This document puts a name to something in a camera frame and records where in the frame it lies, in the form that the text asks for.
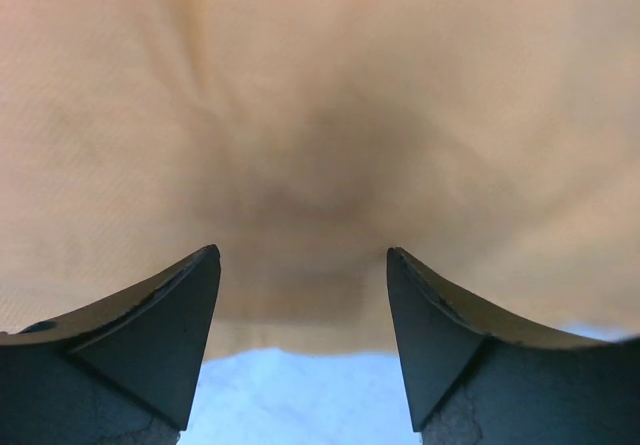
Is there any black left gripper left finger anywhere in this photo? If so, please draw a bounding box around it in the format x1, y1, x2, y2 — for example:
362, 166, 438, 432
1, 245, 221, 444

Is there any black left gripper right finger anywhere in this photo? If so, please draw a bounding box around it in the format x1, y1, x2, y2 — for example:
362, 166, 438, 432
386, 248, 639, 445

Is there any yellow pillowcase with blue lining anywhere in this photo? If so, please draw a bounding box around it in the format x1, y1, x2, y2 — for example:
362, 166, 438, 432
1, 0, 639, 357

